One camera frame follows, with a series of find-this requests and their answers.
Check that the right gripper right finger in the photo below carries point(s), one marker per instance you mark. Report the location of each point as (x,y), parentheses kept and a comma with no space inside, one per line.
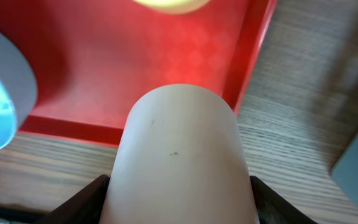
(274,209)

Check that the red serving tray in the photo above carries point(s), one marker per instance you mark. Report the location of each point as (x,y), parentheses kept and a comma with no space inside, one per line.
(94,59)

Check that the light blue bowl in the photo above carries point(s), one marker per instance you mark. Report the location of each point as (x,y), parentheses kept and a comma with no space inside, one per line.
(18,90)

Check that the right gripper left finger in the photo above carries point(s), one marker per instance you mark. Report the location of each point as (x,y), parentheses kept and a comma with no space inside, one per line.
(85,207)

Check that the yellow plastic cup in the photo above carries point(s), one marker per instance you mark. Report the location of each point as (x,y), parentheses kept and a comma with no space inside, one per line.
(173,6)

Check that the white plastic cup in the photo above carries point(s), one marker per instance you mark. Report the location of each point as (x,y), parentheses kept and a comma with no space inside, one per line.
(180,160)

